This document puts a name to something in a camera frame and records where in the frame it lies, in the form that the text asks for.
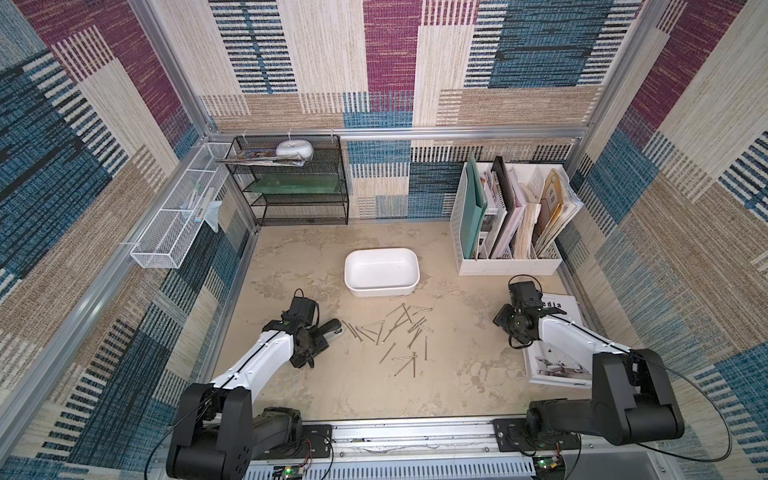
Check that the magazines on black shelf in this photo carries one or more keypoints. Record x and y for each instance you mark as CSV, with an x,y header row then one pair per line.
x,y
264,158

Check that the steel nail far left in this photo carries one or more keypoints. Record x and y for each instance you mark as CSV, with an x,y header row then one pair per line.
x,y
351,330

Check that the white round device on shelf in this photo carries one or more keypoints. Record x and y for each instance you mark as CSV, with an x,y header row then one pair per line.
x,y
295,149

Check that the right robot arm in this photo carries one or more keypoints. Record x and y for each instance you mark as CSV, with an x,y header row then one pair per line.
x,y
632,399

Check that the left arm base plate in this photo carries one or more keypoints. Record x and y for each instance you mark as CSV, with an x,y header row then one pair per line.
x,y
311,440

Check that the black binder in organizer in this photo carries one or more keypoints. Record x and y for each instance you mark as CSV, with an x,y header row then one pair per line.
x,y
499,169

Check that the white desktop file organizer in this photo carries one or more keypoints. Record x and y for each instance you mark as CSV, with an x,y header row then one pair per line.
x,y
506,239

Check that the white plastic storage box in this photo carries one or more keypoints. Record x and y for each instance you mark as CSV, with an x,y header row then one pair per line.
x,y
382,272

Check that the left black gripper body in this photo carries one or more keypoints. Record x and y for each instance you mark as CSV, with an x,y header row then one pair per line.
x,y
315,341

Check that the black wire mesh shelf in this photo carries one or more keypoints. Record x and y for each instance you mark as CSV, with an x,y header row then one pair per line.
x,y
286,210

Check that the steel nail lower middle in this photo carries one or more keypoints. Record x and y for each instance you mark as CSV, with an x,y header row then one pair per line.
x,y
387,352

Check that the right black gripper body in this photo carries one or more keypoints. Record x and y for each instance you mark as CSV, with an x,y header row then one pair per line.
x,y
507,318

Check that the brown envelopes in organizer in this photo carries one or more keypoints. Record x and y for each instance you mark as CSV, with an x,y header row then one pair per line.
x,y
559,204

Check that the white Inedia magazine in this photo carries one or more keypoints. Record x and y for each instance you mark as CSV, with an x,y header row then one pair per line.
x,y
546,365

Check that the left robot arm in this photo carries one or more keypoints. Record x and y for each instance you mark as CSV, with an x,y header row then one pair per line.
x,y
216,435

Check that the steel nail lower pair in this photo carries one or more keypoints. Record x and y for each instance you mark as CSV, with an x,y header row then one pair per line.
x,y
410,361

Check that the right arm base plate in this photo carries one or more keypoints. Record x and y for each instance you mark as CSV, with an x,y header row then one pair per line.
x,y
513,435

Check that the green tray in shelf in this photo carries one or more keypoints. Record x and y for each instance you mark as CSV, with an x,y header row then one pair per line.
x,y
295,184

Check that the green folder in organizer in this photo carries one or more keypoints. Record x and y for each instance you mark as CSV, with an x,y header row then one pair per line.
x,y
473,212

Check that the white wire wall basket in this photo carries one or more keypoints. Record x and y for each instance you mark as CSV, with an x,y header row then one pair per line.
x,y
193,201

